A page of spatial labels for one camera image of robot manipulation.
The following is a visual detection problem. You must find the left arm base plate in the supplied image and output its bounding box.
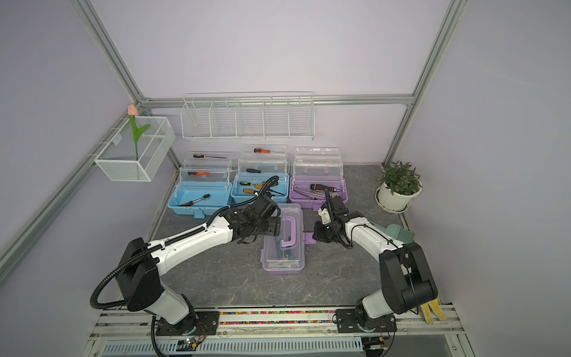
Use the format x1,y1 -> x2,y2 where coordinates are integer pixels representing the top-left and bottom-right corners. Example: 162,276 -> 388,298
156,310 -> 220,336

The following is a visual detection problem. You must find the blue toolbox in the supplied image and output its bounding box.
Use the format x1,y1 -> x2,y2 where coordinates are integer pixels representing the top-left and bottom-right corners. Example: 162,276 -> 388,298
230,144 -> 290,204
167,151 -> 233,220

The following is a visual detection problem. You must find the yellow work glove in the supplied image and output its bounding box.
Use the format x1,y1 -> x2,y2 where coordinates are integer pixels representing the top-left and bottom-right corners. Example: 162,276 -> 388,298
420,297 -> 447,324

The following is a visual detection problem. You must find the black yellow screwdriver in lid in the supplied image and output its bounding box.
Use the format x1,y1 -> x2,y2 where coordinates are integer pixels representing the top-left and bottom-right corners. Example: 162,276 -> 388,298
193,154 -> 229,159

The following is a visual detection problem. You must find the left blue toolbox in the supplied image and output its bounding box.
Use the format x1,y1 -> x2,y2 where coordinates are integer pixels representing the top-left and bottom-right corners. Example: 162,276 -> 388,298
167,151 -> 233,220

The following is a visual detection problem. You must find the orange screwdriver in left tray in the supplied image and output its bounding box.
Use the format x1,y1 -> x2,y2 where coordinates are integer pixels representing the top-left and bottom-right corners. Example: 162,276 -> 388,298
187,171 -> 211,176

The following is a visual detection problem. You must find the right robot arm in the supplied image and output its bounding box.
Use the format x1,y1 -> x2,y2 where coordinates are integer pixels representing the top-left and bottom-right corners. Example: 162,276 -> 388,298
313,195 -> 439,330

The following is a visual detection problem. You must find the pink artificial tulip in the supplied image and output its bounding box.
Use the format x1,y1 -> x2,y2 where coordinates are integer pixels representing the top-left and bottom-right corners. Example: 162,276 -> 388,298
127,104 -> 150,160

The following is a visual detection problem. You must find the white mesh wall basket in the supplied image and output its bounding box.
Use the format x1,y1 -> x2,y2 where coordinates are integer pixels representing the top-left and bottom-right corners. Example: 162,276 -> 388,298
94,116 -> 175,182

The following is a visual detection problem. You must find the purple toolbox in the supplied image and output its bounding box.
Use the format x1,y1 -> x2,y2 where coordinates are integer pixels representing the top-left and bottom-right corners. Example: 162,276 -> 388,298
288,147 -> 348,211
260,204 -> 306,275

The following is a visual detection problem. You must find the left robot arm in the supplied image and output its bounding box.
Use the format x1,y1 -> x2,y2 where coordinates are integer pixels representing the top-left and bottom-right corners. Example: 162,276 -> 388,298
89,195 -> 281,335

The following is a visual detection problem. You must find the middle blue toolbox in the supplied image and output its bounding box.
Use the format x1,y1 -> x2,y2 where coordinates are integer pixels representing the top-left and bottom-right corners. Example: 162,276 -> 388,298
230,144 -> 290,204

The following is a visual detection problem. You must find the red handled ratchet wrench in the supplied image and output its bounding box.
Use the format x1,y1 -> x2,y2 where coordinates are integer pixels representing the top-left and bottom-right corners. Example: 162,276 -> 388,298
180,193 -> 211,207

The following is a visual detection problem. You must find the white wire wall shelf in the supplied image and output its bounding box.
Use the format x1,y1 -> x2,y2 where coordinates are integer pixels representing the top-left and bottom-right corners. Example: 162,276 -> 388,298
181,92 -> 315,141

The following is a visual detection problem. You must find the potted green plant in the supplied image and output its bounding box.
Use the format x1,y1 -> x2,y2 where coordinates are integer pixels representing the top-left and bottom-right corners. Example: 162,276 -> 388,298
376,161 -> 423,214

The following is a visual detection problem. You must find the black orange screwdriver purple box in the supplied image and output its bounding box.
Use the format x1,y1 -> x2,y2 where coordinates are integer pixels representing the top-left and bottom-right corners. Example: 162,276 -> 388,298
309,184 -> 343,193

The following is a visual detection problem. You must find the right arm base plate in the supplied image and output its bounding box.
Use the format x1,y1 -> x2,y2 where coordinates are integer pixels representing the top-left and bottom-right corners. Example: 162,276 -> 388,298
332,307 -> 397,333

